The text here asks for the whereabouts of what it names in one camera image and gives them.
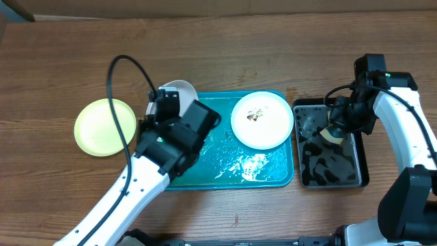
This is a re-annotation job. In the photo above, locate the teal plastic tray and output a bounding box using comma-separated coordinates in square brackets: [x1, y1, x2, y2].
[167, 91, 294, 191]

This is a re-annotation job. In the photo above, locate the yellow green sponge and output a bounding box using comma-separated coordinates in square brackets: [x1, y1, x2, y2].
[320, 124, 345, 145]

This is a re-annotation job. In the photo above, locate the yellow-green plate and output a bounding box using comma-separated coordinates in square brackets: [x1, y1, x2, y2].
[74, 98, 137, 157]

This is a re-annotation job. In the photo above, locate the white plate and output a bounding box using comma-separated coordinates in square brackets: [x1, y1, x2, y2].
[163, 80, 199, 117]
[231, 92, 294, 150]

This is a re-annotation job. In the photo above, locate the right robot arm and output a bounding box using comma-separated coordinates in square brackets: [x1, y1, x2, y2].
[320, 54, 436, 246]

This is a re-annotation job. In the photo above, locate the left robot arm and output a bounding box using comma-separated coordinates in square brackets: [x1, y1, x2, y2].
[58, 87, 221, 245]

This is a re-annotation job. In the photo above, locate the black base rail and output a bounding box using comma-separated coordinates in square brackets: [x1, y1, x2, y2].
[115, 229, 344, 246]

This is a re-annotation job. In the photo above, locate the white plate front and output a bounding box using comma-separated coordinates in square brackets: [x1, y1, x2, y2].
[163, 80, 199, 117]

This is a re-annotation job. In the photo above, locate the black water tray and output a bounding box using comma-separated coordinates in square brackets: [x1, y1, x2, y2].
[292, 98, 369, 189]

